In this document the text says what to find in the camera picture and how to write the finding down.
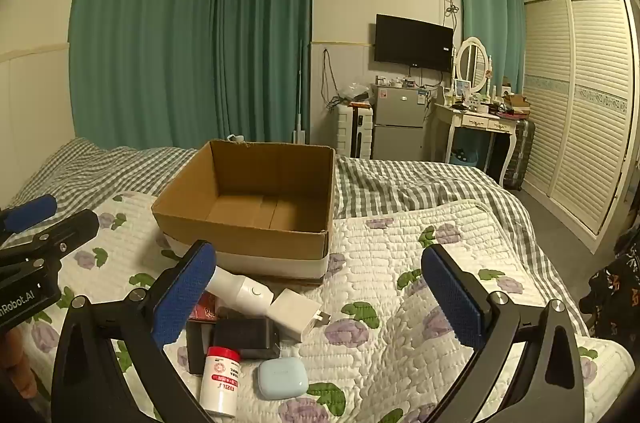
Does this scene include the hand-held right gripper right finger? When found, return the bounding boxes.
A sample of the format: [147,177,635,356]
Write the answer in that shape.
[421,244,586,423]

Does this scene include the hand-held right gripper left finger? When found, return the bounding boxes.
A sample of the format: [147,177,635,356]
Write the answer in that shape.
[51,240,218,423]

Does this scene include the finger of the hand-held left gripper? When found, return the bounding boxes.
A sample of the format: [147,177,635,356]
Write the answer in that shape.
[0,195,59,235]
[0,209,100,271]

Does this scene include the red patterned box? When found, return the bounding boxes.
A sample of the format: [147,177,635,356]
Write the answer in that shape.
[189,292,221,323]

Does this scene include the brown cardboard box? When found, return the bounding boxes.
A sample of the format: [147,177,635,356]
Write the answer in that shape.
[151,139,337,288]

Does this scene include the white charger adapter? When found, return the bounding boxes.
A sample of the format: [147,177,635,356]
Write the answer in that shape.
[269,288,332,340]

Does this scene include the person's left hand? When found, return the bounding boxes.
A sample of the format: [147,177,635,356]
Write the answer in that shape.
[0,331,39,402]

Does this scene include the small black box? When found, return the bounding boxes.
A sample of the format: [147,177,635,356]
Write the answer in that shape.
[186,320,217,376]

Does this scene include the white cylindrical electric device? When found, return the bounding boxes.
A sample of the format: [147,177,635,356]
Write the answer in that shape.
[206,265,275,319]

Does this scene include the black rectangular case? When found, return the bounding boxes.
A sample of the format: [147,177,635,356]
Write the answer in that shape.
[214,317,282,360]

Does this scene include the white floral quilt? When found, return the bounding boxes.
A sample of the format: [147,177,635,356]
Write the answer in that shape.
[0,192,636,423]

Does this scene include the white pill bottle red cap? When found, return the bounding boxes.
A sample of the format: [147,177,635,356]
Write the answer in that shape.
[199,346,242,419]

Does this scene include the light blue earbuds case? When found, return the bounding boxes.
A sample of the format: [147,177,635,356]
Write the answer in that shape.
[257,356,310,400]

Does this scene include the blue plastic basket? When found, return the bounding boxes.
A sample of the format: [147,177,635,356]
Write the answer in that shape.
[449,145,481,166]

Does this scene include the dark suitcase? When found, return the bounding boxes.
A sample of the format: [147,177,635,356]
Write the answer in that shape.
[502,118,536,191]

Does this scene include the dark floral clothing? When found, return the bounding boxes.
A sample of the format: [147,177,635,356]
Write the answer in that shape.
[585,213,640,354]

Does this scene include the white vanity desk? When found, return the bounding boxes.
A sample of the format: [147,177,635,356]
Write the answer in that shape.
[432,102,523,188]

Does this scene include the small grey fridge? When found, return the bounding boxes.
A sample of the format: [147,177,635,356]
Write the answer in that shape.
[372,84,432,161]

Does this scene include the white ribbed suitcase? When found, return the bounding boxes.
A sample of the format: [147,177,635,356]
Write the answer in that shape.
[336,103,375,158]

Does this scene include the wide green curtain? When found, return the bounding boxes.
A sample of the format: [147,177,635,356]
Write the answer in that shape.
[67,0,223,151]

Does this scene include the white mop pole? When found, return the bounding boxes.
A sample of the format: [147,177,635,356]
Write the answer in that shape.
[291,38,309,144]

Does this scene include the clear plastic bag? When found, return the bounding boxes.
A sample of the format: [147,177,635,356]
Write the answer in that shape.
[336,81,374,104]

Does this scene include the oval vanity mirror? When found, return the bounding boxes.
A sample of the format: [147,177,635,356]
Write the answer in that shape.
[452,37,494,96]

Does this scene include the white louvred wardrobe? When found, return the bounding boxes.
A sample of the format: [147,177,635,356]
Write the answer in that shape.
[520,0,640,254]

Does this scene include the narrow green curtain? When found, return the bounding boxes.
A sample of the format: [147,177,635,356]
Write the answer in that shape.
[215,0,315,146]

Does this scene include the green curtain beside wardrobe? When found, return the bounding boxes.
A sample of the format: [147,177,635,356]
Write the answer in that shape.
[459,0,526,96]

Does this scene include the hanging wall cable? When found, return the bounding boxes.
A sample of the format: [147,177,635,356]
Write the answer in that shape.
[321,48,342,110]

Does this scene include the black wall television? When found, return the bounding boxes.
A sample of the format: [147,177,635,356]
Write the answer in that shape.
[375,14,455,72]

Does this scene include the air conditioner cable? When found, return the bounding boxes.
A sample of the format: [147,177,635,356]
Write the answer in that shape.
[440,0,461,34]

